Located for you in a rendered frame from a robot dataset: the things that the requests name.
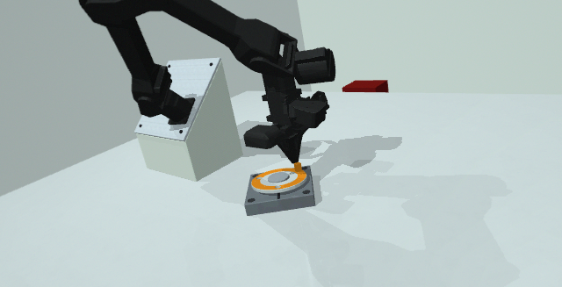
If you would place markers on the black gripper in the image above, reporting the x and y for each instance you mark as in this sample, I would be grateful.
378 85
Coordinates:
288 138

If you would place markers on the orange round plate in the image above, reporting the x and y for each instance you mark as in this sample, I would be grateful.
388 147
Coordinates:
297 177

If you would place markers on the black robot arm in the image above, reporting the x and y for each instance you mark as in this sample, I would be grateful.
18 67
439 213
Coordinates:
253 43

